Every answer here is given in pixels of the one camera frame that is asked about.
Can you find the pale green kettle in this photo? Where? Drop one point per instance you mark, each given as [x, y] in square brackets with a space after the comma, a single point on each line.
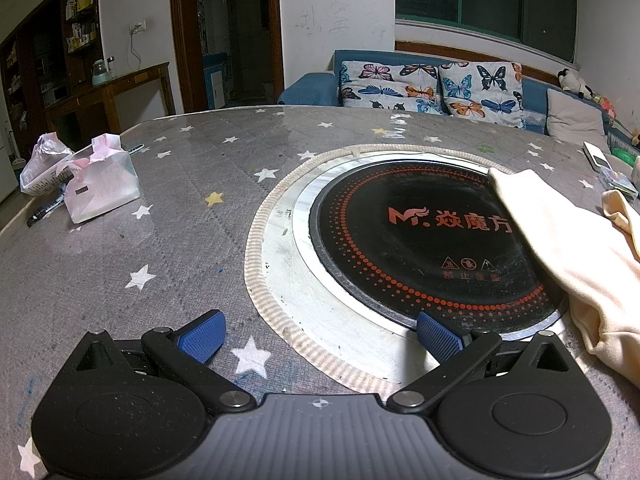
[101, 74]

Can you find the white remote control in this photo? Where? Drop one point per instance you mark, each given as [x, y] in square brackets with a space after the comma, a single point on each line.
[597, 156]

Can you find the pink plush toy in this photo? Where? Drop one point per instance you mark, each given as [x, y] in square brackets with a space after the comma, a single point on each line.
[605, 105]

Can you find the brown wooden door frame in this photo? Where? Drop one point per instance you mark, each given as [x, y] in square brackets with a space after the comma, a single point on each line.
[182, 35]

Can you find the green ball toy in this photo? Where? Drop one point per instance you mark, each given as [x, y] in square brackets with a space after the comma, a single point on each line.
[625, 156]

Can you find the black white plush toy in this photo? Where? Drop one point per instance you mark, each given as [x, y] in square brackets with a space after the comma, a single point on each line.
[572, 82]

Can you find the pink white plastic bag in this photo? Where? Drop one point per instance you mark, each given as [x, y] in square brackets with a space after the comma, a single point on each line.
[105, 180]

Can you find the grey pillow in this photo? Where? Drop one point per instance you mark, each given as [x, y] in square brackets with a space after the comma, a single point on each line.
[575, 115]

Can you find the black blue tool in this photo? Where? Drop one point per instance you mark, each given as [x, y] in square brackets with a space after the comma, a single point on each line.
[42, 212]

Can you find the white wall socket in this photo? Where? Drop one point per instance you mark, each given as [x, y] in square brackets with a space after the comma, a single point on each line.
[137, 26]

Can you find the blue sofa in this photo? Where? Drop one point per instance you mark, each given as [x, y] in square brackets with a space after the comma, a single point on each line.
[310, 87]

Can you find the clear plastic card box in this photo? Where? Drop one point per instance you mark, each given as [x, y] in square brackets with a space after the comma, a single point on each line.
[617, 180]

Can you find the black round induction cooktop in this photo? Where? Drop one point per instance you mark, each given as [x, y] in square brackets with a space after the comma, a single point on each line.
[400, 260]

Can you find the round steel cooktop surround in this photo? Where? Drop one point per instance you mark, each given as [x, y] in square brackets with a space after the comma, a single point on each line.
[280, 270]

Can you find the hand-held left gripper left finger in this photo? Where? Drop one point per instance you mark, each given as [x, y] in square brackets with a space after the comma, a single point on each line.
[202, 337]

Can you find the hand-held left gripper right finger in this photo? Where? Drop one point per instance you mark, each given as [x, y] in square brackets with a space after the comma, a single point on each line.
[440, 337]

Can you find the wooden side desk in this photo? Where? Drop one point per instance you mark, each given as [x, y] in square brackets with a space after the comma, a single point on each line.
[140, 72]

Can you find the cream garment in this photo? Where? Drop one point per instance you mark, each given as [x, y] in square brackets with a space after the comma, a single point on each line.
[575, 240]

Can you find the wooden shelf cabinet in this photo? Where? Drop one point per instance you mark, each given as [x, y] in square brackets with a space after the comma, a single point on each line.
[80, 10]

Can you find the dark window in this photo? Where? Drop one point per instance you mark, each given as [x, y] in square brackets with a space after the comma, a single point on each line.
[490, 5]

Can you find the butterfly print pillow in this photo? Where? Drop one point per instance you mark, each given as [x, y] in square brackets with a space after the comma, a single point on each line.
[480, 90]
[380, 85]

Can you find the grey star tablecloth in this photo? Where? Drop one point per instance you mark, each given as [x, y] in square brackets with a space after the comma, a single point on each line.
[175, 210]

